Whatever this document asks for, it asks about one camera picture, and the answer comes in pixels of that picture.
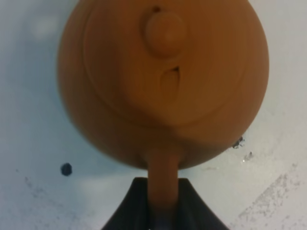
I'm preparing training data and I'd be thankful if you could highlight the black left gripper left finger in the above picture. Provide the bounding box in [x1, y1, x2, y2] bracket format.
[102, 177, 149, 230]

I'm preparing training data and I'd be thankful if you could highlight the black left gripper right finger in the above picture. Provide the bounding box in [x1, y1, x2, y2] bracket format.
[177, 178, 229, 230]

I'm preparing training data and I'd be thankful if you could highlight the brown clay teapot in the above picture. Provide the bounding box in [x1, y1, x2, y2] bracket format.
[57, 0, 269, 230]

